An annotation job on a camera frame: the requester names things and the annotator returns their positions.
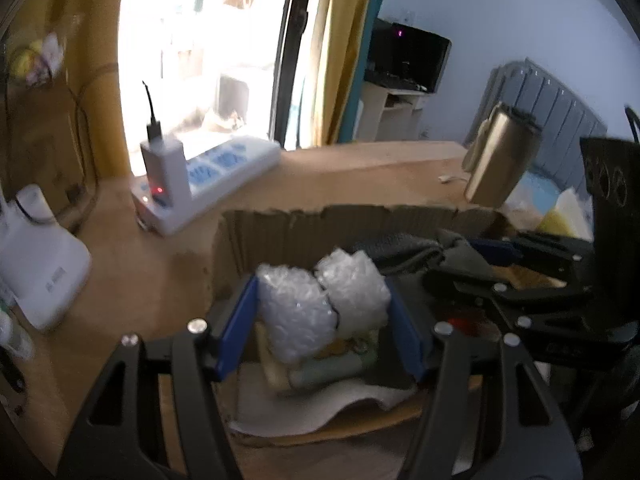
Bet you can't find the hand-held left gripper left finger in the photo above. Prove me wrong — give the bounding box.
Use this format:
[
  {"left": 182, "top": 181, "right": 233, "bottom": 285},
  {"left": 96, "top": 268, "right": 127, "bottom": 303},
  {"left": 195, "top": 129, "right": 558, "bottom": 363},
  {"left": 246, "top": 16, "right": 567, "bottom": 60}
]
[{"left": 57, "top": 275, "right": 261, "bottom": 480}]

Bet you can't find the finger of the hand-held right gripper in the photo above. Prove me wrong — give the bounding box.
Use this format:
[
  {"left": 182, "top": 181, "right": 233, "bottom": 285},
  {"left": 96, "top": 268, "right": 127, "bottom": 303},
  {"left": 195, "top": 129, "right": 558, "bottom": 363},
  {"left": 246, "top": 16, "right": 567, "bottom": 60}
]
[
  {"left": 469, "top": 232, "right": 594, "bottom": 274},
  {"left": 424, "top": 269, "right": 597, "bottom": 344}
]

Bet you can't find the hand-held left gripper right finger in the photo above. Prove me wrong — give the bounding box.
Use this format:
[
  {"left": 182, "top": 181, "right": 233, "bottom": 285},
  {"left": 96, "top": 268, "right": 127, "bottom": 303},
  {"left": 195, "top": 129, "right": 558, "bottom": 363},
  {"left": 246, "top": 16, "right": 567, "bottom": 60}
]
[{"left": 387, "top": 287, "right": 584, "bottom": 480}]

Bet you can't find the red soft object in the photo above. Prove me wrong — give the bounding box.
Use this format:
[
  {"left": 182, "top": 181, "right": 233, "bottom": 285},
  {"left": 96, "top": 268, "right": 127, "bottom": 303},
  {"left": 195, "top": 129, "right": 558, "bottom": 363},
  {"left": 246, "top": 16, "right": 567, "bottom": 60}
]
[{"left": 446, "top": 312, "right": 477, "bottom": 335}]

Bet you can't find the bubble wrap roll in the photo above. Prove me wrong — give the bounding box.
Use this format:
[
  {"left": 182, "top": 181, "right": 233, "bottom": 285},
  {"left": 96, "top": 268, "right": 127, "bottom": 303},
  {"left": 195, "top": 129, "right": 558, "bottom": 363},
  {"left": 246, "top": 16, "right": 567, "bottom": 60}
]
[
  {"left": 314, "top": 248, "right": 392, "bottom": 332},
  {"left": 254, "top": 262, "right": 339, "bottom": 364}
]

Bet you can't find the dark grey cloth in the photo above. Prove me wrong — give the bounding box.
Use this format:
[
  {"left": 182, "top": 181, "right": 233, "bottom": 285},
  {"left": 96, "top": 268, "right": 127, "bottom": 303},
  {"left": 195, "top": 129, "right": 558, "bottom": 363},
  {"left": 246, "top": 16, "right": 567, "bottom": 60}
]
[{"left": 357, "top": 229, "right": 494, "bottom": 287}]

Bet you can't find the printed cartoon cloth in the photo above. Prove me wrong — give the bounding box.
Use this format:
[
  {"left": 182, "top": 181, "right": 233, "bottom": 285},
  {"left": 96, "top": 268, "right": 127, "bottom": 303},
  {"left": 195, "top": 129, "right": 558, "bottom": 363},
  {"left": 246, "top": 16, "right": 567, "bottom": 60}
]
[{"left": 257, "top": 320, "right": 382, "bottom": 394}]

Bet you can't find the cardboard box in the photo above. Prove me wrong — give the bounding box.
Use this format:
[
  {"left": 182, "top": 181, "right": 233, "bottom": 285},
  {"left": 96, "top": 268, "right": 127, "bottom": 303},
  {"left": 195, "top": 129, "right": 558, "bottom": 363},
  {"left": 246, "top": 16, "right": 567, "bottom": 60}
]
[{"left": 212, "top": 203, "right": 522, "bottom": 449}]

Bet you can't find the white towel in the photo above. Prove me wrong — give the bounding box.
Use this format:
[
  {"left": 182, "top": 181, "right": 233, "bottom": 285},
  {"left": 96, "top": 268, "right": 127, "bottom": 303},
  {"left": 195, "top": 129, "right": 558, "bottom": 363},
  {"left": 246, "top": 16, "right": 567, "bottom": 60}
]
[{"left": 227, "top": 374, "right": 419, "bottom": 437}]

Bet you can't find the light blue bedding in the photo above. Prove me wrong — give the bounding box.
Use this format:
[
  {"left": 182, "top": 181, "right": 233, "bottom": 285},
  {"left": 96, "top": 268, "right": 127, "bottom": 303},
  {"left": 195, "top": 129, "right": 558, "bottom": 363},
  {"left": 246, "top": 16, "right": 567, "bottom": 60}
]
[{"left": 510, "top": 167, "right": 596, "bottom": 226}]

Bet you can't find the steel tumbler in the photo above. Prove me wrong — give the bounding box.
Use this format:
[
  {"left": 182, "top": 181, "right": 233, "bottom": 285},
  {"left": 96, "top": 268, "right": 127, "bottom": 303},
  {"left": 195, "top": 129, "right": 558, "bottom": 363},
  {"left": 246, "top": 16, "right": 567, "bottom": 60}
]
[{"left": 462, "top": 101, "right": 544, "bottom": 209}]

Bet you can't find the grey padded headboard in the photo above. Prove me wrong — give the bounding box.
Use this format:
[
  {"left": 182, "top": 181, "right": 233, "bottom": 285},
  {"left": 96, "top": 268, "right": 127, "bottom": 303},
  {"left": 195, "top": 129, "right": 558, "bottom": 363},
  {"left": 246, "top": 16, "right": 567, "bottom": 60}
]
[{"left": 464, "top": 58, "right": 609, "bottom": 197}]

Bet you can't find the white power strip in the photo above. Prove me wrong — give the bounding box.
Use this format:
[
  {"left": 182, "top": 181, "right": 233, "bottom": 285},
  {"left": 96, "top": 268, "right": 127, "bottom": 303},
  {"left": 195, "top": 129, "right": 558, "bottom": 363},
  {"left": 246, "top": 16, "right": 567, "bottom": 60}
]
[{"left": 130, "top": 137, "right": 282, "bottom": 237}]

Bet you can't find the white plug-in charger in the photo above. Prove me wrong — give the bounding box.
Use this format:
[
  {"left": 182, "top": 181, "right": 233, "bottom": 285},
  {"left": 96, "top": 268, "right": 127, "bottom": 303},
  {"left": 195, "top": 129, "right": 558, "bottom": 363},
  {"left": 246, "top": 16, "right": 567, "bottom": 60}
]
[{"left": 139, "top": 140, "right": 192, "bottom": 212}]

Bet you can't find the white desk lamp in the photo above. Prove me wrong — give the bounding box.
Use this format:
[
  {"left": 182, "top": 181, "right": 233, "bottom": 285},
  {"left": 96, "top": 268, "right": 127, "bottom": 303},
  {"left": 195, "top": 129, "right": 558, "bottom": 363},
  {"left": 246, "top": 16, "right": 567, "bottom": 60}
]
[{"left": 0, "top": 183, "right": 94, "bottom": 333}]

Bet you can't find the white television stand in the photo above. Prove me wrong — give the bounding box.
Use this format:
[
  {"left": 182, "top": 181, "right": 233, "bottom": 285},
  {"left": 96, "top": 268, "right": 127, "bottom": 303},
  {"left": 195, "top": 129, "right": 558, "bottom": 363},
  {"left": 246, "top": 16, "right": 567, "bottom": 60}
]
[{"left": 357, "top": 82, "right": 434, "bottom": 144}]

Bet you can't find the white bottle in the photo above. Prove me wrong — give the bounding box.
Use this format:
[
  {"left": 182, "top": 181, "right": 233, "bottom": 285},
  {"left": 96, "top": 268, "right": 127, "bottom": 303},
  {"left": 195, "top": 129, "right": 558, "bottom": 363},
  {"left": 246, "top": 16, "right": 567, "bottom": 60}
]
[{"left": 0, "top": 304, "right": 34, "bottom": 362}]

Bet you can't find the black television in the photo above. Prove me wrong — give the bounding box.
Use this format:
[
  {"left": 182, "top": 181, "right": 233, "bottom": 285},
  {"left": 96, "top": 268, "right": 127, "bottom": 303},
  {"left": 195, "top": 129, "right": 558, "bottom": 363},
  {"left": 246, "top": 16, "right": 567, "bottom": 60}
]
[{"left": 369, "top": 18, "right": 452, "bottom": 95}]

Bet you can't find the teal curtain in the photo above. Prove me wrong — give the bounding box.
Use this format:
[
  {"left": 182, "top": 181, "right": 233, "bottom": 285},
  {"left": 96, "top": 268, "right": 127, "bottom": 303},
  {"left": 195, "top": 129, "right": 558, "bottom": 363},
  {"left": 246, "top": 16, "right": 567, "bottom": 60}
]
[{"left": 339, "top": 0, "right": 397, "bottom": 144}]

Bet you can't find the flat cardboard sheet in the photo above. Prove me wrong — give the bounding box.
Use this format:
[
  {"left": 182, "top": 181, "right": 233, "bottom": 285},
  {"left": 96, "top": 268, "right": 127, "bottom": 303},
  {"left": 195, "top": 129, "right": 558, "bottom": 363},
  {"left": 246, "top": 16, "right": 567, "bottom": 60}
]
[{"left": 0, "top": 59, "right": 127, "bottom": 213}]

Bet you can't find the yellow curtain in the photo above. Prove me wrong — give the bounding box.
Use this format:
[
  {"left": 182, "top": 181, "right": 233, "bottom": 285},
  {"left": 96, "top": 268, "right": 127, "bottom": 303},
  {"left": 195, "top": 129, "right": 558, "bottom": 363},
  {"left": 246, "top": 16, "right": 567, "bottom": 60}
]
[{"left": 299, "top": 0, "right": 377, "bottom": 149}]

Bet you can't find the clear plastic bag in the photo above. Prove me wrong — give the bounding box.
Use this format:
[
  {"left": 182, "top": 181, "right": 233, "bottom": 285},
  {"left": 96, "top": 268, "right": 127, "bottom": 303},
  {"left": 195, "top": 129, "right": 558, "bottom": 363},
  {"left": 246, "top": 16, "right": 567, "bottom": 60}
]
[{"left": 7, "top": 30, "right": 68, "bottom": 90}]

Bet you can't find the black charger cable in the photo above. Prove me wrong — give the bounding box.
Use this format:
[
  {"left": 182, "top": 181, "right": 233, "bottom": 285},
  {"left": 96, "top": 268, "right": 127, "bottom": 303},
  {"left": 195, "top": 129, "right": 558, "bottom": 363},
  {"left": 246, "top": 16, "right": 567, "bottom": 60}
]
[{"left": 141, "top": 79, "right": 162, "bottom": 144}]

